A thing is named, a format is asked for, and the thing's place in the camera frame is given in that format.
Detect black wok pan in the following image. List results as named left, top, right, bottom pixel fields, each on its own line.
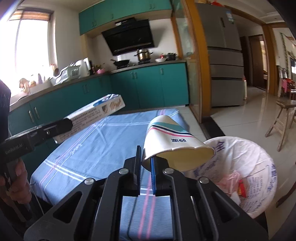
left=111, top=59, right=130, bottom=69

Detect red white snack wrapper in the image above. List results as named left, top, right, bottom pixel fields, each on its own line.
left=237, top=179, right=247, bottom=198

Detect white blue cardboard box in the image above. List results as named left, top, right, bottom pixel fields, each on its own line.
left=53, top=94, right=125, bottom=144

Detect wooden stool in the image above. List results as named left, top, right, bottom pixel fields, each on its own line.
left=265, top=99, right=295, bottom=152

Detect grey multi-door refrigerator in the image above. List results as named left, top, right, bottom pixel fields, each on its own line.
left=196, top=3, right=244, bottom=107

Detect pink container on counter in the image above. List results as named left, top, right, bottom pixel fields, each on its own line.
left=96, top=68, right=105, bottom=74

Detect stainless steel stock pot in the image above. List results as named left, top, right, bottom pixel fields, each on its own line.
left=134, top=49, right=153, bottom=62

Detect flat pink plastic bag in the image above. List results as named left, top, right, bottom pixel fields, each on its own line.
left=216, top=171, right=241, bottom=195

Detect teal lower kitchen cabinets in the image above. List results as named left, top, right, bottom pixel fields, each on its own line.
left=7, top=60, right=190, bottom=172

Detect blue plaid tablecloth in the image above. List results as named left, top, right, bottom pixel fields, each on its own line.
left=30, top=109, right=189, bottom=240

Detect white bowl on counter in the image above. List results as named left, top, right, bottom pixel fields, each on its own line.
left=155, top=58, right=166, bottom=63

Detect small black lidded pot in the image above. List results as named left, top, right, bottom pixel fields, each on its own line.
left=166, top=53, right=178, bottom=61

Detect teal kitchen cabinets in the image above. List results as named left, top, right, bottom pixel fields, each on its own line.
left=7, top=60, right=190, bottom=172
left=79, top=1, right=172, bottom=35

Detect white dish drying rack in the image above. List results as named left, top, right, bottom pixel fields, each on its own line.
left=52, top=65, right=80, bottom=86

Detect white bag-lined trash bin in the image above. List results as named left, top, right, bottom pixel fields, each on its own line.
left=184, top=136, right=278, bottom=218

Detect wooden glass sliding door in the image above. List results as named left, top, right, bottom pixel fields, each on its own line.
left=171, top=1, right=211, bottom=123

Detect person's left hand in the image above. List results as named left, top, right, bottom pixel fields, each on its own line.
left=1, top=159, right=32, bottom=206

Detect teal upper kitchen cabinets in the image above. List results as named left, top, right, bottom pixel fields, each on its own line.
left=79, top=1, right=172, bottom=35

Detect black range hood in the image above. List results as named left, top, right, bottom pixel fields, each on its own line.
left=102, top=19, right=155, bottom=56

